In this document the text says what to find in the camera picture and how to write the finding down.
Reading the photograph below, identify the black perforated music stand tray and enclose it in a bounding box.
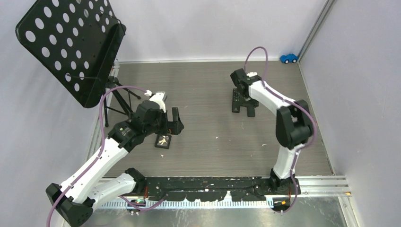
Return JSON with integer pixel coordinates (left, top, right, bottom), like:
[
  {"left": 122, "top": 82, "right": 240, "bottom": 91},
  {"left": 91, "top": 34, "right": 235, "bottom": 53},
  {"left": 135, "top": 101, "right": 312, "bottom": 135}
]
[{"left": 15, "top": 0, "right": 126, "bottom": 108}]

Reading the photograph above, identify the small black square tray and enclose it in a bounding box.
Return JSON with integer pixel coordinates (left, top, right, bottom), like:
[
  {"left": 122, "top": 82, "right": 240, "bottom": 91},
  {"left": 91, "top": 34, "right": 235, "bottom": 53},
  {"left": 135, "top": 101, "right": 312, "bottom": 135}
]
[{"left": 154, "top": 134, "right": 172, "bottom": 149}]

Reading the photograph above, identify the black remote with label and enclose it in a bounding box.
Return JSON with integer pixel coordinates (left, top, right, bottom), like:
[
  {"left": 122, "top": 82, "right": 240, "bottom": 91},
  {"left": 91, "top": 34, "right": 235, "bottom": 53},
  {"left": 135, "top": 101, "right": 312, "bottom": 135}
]
[{"left": 232, "top": 88, "right": 241, "bottom": 113}]

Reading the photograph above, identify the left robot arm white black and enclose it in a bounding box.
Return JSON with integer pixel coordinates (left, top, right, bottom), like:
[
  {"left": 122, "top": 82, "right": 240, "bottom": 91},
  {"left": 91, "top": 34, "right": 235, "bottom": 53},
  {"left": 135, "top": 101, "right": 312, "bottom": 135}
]
[{"left": 46, "top": 101, "right": 184, "bottom": 227}]

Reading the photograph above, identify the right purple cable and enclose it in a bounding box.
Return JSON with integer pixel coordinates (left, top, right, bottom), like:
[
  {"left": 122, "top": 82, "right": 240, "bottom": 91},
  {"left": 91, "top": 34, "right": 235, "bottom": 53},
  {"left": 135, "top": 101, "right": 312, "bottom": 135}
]
[{"left": 244, "top": 46, "right": 318, "bottom": 214}]

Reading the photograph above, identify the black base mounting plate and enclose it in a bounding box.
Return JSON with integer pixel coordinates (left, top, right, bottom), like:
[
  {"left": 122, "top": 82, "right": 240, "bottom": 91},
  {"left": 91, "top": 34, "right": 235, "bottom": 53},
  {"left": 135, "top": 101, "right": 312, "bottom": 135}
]
[{"left": 127, "top": 176, "right": 300, "bottom": 202}]

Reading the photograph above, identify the purple cable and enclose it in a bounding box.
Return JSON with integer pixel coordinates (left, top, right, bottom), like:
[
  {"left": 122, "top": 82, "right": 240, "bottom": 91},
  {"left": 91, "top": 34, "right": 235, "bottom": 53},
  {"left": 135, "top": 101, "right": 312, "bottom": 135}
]
[
  {"left": 46, "top": 85, "right": 153, "bottom": 227},
  {"left": 244, "top": 46, "right": 318, "bottom": 214}
]

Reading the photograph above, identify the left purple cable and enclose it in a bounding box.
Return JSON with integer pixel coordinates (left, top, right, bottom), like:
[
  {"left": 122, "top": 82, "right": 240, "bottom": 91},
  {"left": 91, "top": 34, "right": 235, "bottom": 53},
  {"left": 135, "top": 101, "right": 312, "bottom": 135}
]
[{"left": 46, "top": 85, "right": 153, "bottom": 227}]

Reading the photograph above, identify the blue toy car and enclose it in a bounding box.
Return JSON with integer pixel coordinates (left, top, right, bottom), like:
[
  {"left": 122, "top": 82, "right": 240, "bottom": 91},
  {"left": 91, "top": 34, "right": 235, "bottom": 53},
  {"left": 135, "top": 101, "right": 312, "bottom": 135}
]
[{"left": 279, "top": 53, "right": 298, "bottom": 64}]

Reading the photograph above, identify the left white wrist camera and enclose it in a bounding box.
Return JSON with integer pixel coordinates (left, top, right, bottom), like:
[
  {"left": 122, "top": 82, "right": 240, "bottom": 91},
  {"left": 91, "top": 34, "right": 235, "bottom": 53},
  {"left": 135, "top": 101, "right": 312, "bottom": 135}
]
[{"left": 149, "top": 91, "right": 167, "bottom": 113}]

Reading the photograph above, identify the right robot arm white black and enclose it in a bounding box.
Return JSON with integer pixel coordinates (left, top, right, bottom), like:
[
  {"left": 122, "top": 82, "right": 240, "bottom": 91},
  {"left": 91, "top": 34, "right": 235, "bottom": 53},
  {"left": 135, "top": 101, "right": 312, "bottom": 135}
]
[{"left": 230, "top": 69, "right": 316, "bottom": 194}]

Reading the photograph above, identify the black remote plain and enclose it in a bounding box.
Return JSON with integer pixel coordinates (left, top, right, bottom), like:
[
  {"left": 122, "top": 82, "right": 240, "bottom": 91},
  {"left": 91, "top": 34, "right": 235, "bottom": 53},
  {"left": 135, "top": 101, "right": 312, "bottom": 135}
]
[{"left": 246, "top": 105, "right": 255, "bottom": 118}]

